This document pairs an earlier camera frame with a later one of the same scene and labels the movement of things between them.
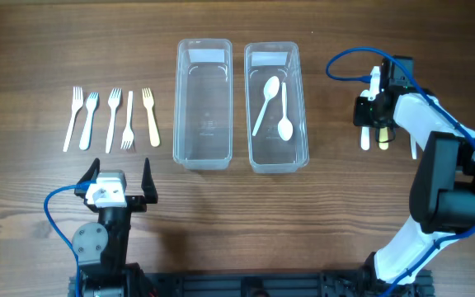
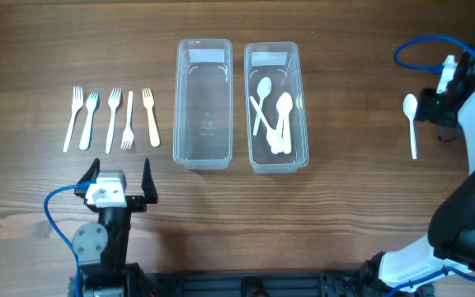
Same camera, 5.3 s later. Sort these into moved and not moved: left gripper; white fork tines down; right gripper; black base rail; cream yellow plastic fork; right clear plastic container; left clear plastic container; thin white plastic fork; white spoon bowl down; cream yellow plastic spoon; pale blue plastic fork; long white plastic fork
Moved: white spoon bowl down; cream yellow plastic spoon; right gripper
Not moved: right clear plastic container; pale blue plastic fork; left gripper; long white plastic fork; white fork tines down; black base rail; cream yellow plastic fork; left clear plastic container; thin white plastic fork
